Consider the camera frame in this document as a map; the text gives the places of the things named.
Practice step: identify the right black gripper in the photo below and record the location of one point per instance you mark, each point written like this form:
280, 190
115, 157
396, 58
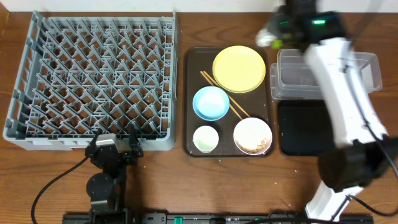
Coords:
278, 25

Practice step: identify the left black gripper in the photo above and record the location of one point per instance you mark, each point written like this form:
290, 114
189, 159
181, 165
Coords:
126, 152

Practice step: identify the white napkin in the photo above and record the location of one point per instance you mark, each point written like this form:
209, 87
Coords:
264, 38

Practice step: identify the small white cup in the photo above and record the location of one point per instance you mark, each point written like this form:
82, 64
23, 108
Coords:
205, 139

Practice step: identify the light blue bowl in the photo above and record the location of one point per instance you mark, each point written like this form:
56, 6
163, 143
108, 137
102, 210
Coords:
210, 103

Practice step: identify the white bowl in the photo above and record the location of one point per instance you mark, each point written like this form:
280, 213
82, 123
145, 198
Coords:
253, 136

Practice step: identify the green orange snack wrapper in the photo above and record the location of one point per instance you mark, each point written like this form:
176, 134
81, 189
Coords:
277, 44

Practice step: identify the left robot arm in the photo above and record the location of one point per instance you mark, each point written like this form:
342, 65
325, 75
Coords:
107, 189

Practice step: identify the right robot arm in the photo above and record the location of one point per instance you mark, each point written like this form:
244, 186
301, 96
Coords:
363, 149

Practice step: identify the grey plastic dishwasher rack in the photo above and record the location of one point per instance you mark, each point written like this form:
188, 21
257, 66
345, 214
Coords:
80, 75

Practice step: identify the black waste tray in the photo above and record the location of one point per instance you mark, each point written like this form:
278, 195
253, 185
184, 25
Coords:
304, 128

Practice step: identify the clear plastic bin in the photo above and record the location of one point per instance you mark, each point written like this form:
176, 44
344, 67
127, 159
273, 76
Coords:
291, 79

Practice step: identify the yellow plate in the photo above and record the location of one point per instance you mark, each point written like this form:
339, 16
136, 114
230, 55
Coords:
239, 69

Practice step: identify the wooden chopstick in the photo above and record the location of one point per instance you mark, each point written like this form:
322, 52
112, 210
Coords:
209, 80
231, 99

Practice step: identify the dark brown serving tray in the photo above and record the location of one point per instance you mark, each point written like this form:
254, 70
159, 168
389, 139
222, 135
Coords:
257, 103

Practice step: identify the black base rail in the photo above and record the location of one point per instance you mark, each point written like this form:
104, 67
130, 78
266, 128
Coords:
163, 218

